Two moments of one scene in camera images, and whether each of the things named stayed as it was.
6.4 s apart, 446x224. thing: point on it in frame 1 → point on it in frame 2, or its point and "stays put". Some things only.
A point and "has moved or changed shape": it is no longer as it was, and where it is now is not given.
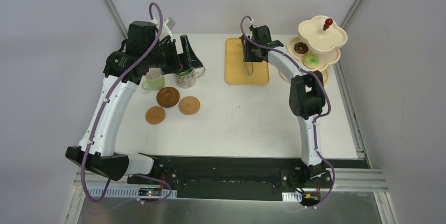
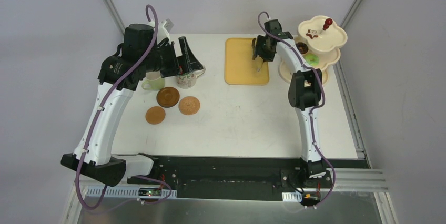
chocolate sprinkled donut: [301, 48] stays put
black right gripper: [250, 52] → [261, 52]
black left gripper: [179, 56] stays put
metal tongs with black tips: [249, 64] has moved or changed shape
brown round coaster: [189, 105] stays put
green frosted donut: [312, 59] stays put
